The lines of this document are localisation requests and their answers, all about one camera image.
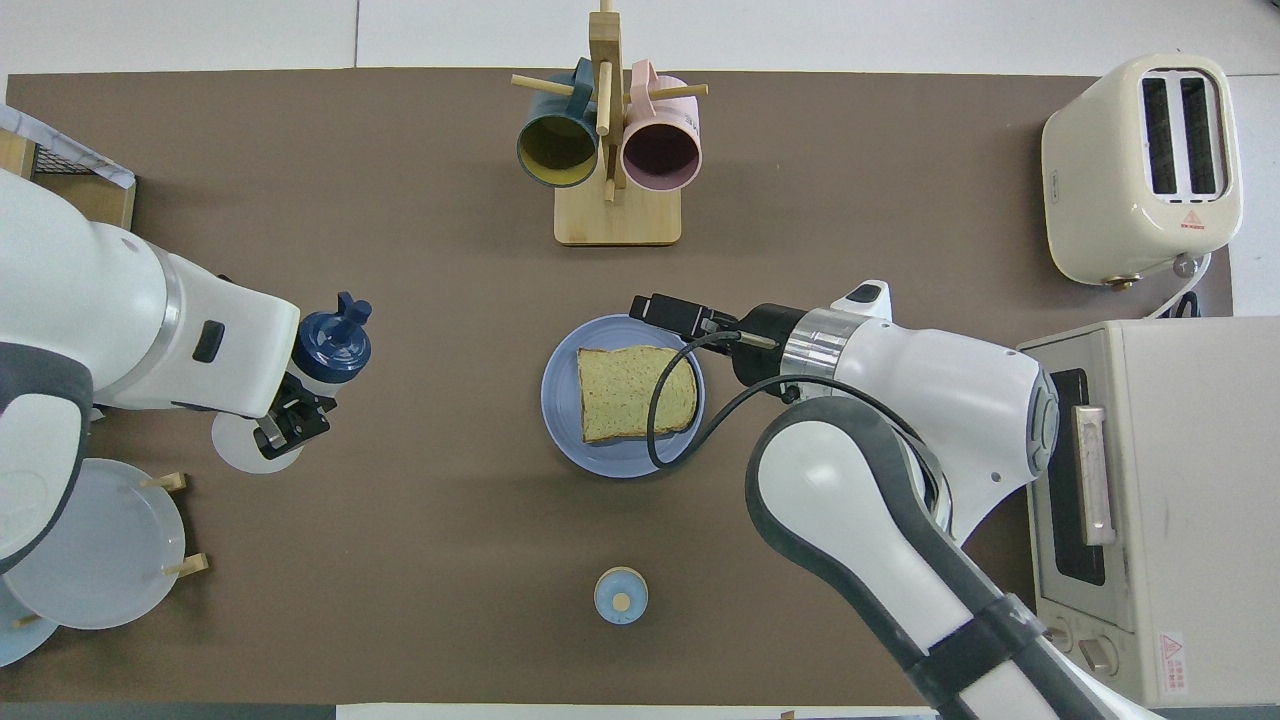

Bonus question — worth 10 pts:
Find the pink mug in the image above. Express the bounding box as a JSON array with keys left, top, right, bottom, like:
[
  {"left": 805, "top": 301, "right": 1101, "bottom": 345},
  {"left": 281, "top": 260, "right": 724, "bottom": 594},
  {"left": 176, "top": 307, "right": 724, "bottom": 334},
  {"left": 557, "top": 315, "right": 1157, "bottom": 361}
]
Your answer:
[{"left": 621, "top": 59, "right": 704, "bottom": 194}]

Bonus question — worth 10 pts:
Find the cream two-slot toaster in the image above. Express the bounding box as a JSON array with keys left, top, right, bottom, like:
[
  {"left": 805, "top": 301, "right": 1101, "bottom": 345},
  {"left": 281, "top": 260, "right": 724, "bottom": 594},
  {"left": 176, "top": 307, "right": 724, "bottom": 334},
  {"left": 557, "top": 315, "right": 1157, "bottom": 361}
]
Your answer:
[{"left": 1041, "top": 54, "right": 1244, "bottom": 287}]

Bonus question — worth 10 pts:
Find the wooden shelf with wire basket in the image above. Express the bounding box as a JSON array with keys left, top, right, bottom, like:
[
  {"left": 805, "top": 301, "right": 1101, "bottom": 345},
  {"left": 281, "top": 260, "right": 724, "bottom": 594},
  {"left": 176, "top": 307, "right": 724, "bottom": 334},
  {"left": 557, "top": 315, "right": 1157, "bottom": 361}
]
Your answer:
[{"left": 0, "top": 130, "right": 137, "bottom": 231}]

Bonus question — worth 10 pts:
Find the small blue jar wooden knob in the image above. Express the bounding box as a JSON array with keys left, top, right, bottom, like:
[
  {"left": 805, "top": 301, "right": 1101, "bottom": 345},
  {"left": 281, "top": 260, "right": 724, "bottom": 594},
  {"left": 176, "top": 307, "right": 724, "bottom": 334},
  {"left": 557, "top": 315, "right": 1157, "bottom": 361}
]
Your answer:
[{"left": 594, "top": 566, "right": 649, "bottom": 627}]

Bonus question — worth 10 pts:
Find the white toaster oven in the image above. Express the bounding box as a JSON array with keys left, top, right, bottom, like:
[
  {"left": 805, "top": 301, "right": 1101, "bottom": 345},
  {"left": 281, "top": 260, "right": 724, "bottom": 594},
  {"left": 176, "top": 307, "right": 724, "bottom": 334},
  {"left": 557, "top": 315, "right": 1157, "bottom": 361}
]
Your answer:
[{"left": 1015, "top": 318, "right": 1280, "bottom": 707}]

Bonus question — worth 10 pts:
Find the light blue plate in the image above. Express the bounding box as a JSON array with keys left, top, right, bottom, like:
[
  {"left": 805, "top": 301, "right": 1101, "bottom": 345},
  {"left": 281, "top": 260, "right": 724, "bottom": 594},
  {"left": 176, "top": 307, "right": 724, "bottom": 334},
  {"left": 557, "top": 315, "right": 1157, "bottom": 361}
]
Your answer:
[{"left": 0, "top": 580, "right": 61, "bottom": 668}]

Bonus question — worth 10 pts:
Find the wooden plate rack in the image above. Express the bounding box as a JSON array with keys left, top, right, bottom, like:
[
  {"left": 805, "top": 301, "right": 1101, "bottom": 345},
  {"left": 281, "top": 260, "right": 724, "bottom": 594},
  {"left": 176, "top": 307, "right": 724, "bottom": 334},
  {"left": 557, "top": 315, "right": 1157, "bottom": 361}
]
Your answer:
[{"left": 12, "top": 472, "right": 210, "bottom": 629}]

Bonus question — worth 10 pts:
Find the white toaster power cord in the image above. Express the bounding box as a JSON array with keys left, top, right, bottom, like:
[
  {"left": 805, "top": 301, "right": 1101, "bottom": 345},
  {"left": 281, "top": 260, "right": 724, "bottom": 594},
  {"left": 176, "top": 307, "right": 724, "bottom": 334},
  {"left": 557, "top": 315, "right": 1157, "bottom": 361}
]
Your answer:
[{"left": 1148, "top": 252, "right": 1216, "bottom": 319}]

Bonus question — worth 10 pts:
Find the toasted bread slice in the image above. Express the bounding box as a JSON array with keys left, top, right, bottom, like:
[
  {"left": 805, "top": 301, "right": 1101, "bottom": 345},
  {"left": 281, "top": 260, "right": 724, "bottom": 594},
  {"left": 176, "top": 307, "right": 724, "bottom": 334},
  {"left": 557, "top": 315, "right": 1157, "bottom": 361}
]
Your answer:
[{"left": 577, "top": 345, "right": 699, "bottom": 444}]

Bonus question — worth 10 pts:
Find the blue-capped translucent squeeze bottle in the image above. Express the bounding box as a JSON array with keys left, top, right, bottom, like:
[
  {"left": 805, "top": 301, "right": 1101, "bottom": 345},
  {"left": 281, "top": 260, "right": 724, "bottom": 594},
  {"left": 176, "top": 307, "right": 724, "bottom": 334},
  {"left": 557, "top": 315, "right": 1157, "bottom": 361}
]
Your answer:
[{"left": 212, "top": 292, "right": 373, "bottom": 475}]

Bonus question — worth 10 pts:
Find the periwinkle blue plate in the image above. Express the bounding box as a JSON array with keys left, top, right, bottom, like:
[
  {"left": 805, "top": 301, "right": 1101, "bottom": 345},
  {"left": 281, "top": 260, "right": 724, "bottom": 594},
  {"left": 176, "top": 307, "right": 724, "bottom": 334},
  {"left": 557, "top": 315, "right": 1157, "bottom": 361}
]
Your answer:
[{"left": 540, "top": 314, "right": 706, "bottom": 479}]

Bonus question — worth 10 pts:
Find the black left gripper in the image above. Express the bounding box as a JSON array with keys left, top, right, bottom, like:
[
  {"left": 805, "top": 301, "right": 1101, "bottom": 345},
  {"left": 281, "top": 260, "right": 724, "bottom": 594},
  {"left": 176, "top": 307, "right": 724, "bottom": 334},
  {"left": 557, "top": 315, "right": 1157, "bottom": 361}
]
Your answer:
[{"left": 253, "top": 372, "right": 338, "bottom": 461}]

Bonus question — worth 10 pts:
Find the dark teal mug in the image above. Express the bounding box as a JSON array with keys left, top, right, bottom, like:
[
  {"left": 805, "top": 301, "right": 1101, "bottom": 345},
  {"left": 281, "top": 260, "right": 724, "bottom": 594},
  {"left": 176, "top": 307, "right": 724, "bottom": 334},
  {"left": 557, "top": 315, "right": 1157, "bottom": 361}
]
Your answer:
[{"left": 516, "top": 57, "right": 601, "bottom": 189}]

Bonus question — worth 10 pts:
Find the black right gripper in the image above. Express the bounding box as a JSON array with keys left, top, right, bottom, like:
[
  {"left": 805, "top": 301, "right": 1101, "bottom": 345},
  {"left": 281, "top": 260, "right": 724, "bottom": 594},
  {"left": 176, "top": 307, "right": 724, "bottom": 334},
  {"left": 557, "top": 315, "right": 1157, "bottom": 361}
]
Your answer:
[{"left": 630, "top": 293, "right": 804, "bottom": 389}]

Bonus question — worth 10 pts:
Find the pale grey plate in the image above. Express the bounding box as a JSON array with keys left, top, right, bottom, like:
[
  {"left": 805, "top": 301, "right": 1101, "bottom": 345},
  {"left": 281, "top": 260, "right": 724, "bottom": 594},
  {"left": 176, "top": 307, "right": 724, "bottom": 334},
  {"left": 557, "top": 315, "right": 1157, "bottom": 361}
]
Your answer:
[{"left": 5, "top": 458, "right": 187, "bottom": 631}]

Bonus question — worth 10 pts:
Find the wooden mug tree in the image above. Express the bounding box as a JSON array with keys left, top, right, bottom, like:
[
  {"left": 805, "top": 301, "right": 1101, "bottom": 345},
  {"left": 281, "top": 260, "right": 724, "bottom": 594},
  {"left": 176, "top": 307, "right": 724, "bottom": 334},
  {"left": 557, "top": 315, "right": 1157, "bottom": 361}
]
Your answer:
[{"left": 511, "top": 0, "right": 709, "bottom": 247}]

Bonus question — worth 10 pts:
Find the brown table mat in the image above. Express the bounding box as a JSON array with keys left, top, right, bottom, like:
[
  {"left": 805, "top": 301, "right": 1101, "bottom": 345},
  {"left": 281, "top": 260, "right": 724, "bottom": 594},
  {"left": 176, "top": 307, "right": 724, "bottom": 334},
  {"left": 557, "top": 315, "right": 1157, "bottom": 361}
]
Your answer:
[{"left": 0, "top": 68, "right": 1233, "bottom": 706}]

